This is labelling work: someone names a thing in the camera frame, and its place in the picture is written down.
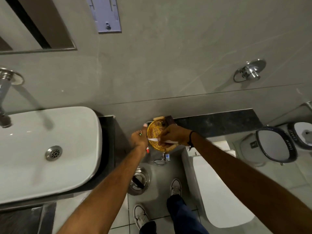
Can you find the person's left jeans leg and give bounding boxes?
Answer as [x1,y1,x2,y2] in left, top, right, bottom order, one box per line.
[139,221,157,234]

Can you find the chrome wall faucet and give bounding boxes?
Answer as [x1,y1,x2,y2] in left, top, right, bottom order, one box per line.
[0,68,24,129]

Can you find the person's white right shoe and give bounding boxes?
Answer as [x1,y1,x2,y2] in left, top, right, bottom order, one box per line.
[169,178,182,197]

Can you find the framed wall mirror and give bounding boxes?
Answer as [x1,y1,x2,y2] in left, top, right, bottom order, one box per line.
[0,0,77,54]

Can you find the pale purple wall bracket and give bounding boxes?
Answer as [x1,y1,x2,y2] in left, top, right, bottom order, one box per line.
[86,0,122,34]

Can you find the person's right hand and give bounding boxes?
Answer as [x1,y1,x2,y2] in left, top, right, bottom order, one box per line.
[157,124,193,147]

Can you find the yellow wicker basket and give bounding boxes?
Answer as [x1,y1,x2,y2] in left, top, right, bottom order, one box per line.
[147,119,179,153]

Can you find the chrome sink drain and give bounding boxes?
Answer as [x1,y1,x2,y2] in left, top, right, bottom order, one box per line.
[45,146,63,161]

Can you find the dark sink counter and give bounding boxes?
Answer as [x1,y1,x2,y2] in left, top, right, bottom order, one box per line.
[0,116,116,212]

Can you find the white toilet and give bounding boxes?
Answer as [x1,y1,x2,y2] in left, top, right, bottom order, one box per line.
[182,141,256,229]

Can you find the person's left hand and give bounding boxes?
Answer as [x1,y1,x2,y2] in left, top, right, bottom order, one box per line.
[130,123,149,154]

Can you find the round chrome floor bin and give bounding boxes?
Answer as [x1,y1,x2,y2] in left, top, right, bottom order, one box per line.
[127,167,150,196]

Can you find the person's white left shoe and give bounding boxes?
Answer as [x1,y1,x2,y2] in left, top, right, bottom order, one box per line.
[134,205,150,229]

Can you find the person's jeans leg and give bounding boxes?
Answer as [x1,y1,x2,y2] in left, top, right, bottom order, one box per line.
[166,194,210,234]
[139,221,157,234]

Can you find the dark stone ledge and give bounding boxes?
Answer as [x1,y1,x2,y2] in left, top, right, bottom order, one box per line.
[146,109,264,138]

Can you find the chrome flush valve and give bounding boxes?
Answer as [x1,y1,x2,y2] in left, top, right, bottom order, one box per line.
[233,59,266,83]

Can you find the person's right jeans leg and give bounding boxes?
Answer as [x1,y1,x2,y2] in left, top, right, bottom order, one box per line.
[166,194,210,234]

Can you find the white ceramic sink basin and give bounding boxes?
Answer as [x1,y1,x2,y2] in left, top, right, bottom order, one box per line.
[0,106,103,205]

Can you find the chrome angle valve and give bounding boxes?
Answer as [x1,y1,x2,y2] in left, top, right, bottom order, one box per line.
[154,152,171,166]

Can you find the black wrist band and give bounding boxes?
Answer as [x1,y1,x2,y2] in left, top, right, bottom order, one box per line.
[187,131,195,151]

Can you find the grey under-sink cabinet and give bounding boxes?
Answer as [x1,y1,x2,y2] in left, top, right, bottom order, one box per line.
[0,202,57,234]

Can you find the person's white shoe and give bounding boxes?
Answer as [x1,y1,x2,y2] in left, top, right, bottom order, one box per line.
[134,205,150,229]
[169,178,182,197]

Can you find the person's left forearm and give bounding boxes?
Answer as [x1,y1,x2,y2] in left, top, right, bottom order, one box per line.
[57,145,147,234]

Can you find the grey bin with black-rimmed lid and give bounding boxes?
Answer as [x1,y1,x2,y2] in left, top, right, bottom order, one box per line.
[234,127,298,166]

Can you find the person's right forearm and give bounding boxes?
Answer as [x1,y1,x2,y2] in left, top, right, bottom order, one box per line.
[189,131,312,234]

